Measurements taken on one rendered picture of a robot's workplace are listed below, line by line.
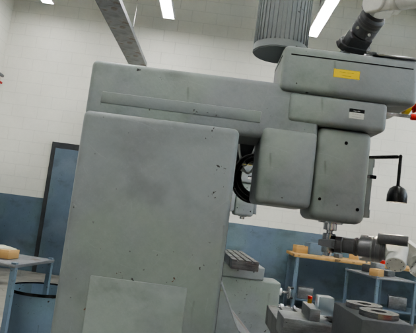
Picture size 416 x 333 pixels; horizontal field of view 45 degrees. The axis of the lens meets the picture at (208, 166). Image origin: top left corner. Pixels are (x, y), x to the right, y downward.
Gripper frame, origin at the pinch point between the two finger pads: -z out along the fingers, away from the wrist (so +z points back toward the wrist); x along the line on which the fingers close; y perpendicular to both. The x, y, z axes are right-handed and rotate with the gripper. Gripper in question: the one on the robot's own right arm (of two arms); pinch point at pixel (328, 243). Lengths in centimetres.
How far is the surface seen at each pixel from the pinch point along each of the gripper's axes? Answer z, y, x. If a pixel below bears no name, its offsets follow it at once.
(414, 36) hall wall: -28, -351, -702
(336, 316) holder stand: 13, 18, 45
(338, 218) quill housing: 4.2, -8.8, 8.6
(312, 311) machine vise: -0.7, 22.6, 11.7
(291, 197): -10.0, -13.9, 18.0
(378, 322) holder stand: 25, 15, 60
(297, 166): -9.1, -24.5, 17.6
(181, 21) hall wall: -390, -330, -534
